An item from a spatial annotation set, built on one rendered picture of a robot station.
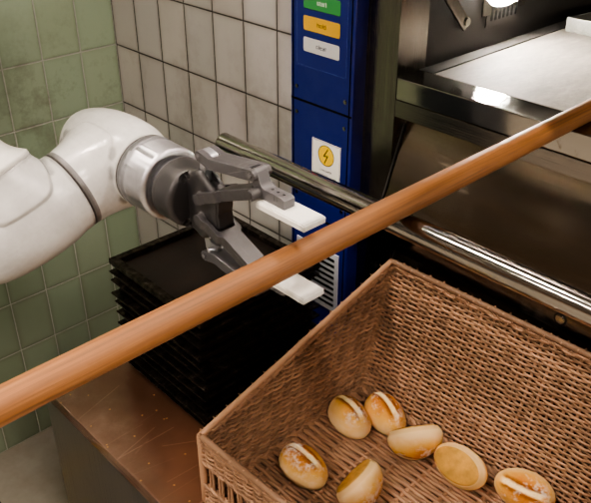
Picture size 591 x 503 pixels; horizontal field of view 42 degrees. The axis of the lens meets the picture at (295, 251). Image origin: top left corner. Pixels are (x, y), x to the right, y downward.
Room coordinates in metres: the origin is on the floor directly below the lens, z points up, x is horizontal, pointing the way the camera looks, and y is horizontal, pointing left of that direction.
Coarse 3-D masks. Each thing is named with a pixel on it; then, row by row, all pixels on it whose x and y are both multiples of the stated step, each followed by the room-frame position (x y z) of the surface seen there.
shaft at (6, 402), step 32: (544, 128) 0.96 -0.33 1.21; (576, 128) 1.02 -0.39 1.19; (480, 160) 0.86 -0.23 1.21; (512, 160) 0.90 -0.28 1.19; (416, 192) 0.78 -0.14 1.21; (448, 192) 0.81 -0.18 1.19; (352, 224) 0.70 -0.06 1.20; (384, 224) 0.73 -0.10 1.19; (288, 256) 0.64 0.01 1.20; (320, 256) 0.66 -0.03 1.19; (224, 288) 0.59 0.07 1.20; (256, 288) 0.60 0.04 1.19; (160, 320) 0.54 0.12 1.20; (192, 320) 0.55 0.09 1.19; (96, 352) 0.49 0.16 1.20; (128, 352) 0.51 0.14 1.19; (0, 384) 0.45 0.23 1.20; (32, 384) 0.45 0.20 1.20; (64, 384) 0.47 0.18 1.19; (0, 416) 0.43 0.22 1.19
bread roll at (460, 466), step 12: (444, 444) 0.95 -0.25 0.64; (456, 444) 0.94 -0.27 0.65; (444, 456) 0.93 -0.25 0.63; (456, 456) 0.92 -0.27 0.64; (468, 456) 0.91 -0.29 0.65; (444, 468) 0.92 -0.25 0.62; (456, 468) 0.91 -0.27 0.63; (468, 468) 0.90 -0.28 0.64; (480, 468) 0.89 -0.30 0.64; (456, 480) 0.89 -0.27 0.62; (468, 480) 0.88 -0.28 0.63; (480, 480) 0.88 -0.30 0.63
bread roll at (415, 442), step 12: (396, 432) 0.98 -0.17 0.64; (408, 432) 0.97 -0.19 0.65; (420, 432) 0.97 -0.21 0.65; (432, 432) 0.97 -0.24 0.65; (396, 444) 0.96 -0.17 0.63; (408, 444) 0.96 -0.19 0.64; (420, 444) 0.96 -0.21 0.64; (432, 444) 0.96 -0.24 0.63; (408, 456) 0.95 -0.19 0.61; (420, 456) 0.95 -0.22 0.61
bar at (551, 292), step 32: (256, 160) 0.95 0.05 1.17; (288, 160) 0.94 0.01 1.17; (320, 192) 0.86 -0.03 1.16; (352, 192) 0.84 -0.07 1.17; (416, 224) 0.76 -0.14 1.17; (448, 256) 0.72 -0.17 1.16; (480, 256) 0.69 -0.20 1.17; (512, 288) 0.66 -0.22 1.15; (544, 288) 0.64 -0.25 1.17; (576, 288) 0.63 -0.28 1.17
